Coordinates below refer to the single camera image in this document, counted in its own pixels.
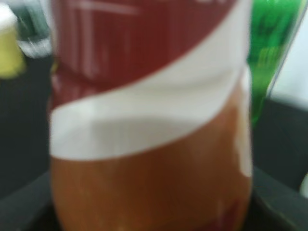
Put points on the yellow paper cup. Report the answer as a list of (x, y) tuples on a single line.
[(12, 62)]

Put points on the green sprite bottle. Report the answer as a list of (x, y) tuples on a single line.
[(272, 25)]

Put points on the orange Nescafe coffee bottle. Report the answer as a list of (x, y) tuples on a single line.
[(150, 116)]

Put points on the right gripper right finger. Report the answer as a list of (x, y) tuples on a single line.
[(275, 207)]

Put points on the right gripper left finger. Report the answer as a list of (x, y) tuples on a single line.
[(25, 205)]

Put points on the clear water bottle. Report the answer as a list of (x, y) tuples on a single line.
[(34, 36)]

